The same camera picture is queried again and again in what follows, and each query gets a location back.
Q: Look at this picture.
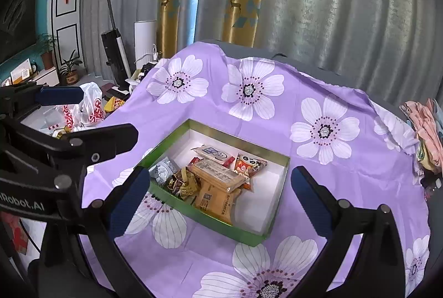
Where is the orange red snack packet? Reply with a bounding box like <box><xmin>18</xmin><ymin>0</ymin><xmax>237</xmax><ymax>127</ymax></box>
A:
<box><xmin>233</xmin><ymin>153</ymin><xmax>267</xmax><ymax>190</ymax></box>

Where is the white silver snack packet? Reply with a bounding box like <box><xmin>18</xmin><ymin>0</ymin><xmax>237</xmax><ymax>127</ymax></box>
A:
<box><xmin>149</xmin><ymin>156</ymin><xmax>179</xmax><ymax>186</ymax></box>

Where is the black television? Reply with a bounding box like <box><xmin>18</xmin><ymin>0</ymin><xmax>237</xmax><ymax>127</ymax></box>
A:
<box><xmin>1</xmin><ymin>0</ymin><xmax>37</xmax><ymax>63</ymax></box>

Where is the white tv cabinet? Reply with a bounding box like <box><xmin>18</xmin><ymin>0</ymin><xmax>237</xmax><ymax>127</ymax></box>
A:
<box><xmin>21</xmin><ymin>67</ymin><xmax>59</xmax><ymax>87</ymax></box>

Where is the white plastic bag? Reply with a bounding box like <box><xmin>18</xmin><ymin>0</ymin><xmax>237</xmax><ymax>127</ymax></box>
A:
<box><xmin>49</xmin><ymin>82</ymin><xmax>105</xmax><ymax>138</ymax></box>

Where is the yellow cracker pack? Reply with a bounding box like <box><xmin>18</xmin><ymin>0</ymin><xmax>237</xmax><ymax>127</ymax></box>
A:
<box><xmin>189</xmin><ymin>159</ymin><xmax>245</xmax><ymax>192</ymax></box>

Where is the gold brown candy bag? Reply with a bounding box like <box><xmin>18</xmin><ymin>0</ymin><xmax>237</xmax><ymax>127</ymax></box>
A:
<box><xmin>164</xmin><ymin>167</ymin><xmax>200</xmax><ymax>201</ymax></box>

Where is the tan kraft snack bag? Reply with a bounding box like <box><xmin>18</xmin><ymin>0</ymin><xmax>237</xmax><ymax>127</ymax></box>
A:
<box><xmin>194</xmin><ymin>182</ymin><xmax>241</xmax><ymax>225</ymax></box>

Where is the pile of folded clothes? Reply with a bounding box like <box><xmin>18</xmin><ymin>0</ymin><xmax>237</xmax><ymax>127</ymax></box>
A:
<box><xmin>400</xmin><ymin>99</ymin><xmax>442</xmax><ymax>173</ymax></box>

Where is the red beige snack packet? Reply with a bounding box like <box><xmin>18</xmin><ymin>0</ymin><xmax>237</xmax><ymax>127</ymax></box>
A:
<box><xmin>192</xmin><ymin>144</ymin><xmax>234</xmax><ymax>168</ymax></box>

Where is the green cardboard box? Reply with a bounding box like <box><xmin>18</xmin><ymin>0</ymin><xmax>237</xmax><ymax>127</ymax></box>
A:
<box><xmin>140</xmin><ymin>119</ymin><xmax>290</xmax><ymax>247</ymax></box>

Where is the white air purifier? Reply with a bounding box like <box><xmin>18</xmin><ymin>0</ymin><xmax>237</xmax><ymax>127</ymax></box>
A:
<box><xmin>134</xmin><ymin>20</ymin><xmax>158</xmax><ymax>69</ymax></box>

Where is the potted plant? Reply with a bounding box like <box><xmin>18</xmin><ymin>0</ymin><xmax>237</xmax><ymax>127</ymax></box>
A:
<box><xmin>59</xmin><ymin>50</ymin><xmax>83</xmax><ymax>85</ymax></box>

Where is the purple floral tablecloth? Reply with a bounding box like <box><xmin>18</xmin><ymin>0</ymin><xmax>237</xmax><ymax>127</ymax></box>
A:
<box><xmin>83</xmin><ymin>42</ymin><xmax>430</xmax><ymax>297</ymax></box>

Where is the black upright vacuum cleaner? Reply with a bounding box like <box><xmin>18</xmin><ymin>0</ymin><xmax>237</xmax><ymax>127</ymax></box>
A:
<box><xmin>101</xmin><ymin>0</ymin><xmax>132</xmax><ymax>90</ymax></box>

